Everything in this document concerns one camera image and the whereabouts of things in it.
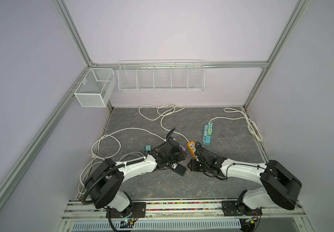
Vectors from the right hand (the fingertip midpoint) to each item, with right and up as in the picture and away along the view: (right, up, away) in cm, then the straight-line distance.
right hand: (190, 166), depth 87 cm
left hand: (-3, +7, -4) cm, 8 cm away
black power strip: (-7, -1, -2) cm, 8 cm away
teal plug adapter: (-27, +10, +7) cm, 30 cm away
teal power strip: (+14, +19, +12) cm, 27 cm away
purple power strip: (-4, +10, +7) cm, 12 cm away
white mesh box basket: (-65, +52, +15) cm, 84 cm away
